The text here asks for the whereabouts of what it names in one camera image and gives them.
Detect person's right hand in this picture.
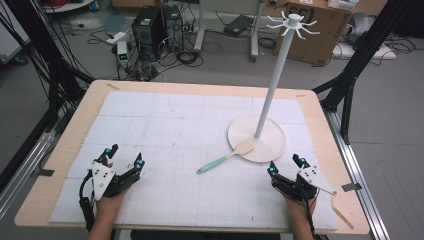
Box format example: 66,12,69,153
283,194,318,218

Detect flat wooden stick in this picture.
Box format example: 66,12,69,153
330,203,355,231

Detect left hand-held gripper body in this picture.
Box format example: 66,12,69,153
90,154,143,202

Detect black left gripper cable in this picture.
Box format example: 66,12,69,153
78,169,96,233

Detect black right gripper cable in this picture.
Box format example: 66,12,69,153
301,186,317,236

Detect white power strip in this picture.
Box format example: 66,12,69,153
106,31,128,46

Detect large black computer tower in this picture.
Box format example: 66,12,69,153
131,5,165,63

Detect black metal frame with cables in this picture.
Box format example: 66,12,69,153
0,0,96,134

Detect wooden spatula with teal handle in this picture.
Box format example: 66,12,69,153
195,140,256,175

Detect white power supply unit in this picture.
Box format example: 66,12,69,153
116,40,130,69

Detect slim black computer tower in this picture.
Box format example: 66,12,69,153
162,4,185,53

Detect flat black device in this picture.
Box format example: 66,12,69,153
223,14,255,37

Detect grey rounded object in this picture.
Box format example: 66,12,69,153
344,12,377,45

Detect flat white board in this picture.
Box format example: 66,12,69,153
332,42,398,61

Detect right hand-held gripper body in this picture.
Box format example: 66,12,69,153
270,165,338,203

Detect white hook stand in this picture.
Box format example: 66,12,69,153
227,10,321,164

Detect white grid mat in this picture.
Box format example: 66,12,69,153
48,90,339,232

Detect brown cardboard box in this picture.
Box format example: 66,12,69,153
273,0,360,66

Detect person's left hand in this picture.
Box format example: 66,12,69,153
95,188,131,215

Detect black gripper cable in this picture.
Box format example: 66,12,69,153
78,169,96,233
301,186,317,236

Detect aluminium rail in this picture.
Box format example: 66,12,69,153
0,129,58,219
324,109,391,240

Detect coiled black cable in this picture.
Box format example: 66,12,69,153
175,49,205,68

